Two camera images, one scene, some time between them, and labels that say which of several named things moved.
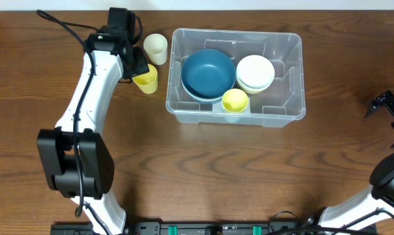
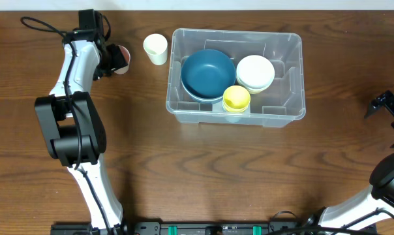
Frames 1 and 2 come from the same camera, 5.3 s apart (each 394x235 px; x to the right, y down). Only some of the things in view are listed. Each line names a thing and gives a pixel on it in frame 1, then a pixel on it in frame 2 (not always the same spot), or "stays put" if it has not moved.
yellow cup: (147, 82) → (236, 98)
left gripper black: (139, 61) → (115, 58)
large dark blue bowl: (208, 92) stays put
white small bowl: (254, 74) stays put
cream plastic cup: (156, 46) stays put
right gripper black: (387, 102) stays put
